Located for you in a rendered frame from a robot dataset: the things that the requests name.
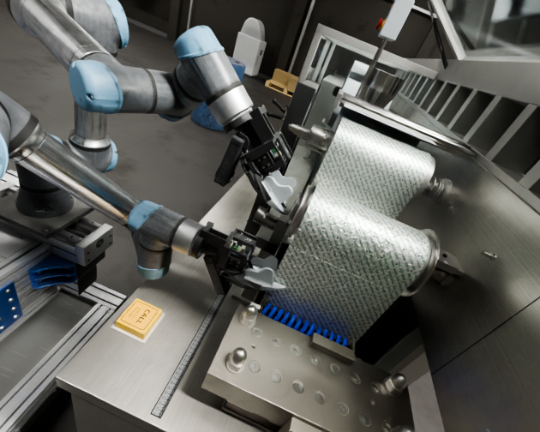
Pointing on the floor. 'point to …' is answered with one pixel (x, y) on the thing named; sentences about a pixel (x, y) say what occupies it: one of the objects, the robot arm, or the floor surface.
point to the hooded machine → (250, 46)
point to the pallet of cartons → (287, 81)
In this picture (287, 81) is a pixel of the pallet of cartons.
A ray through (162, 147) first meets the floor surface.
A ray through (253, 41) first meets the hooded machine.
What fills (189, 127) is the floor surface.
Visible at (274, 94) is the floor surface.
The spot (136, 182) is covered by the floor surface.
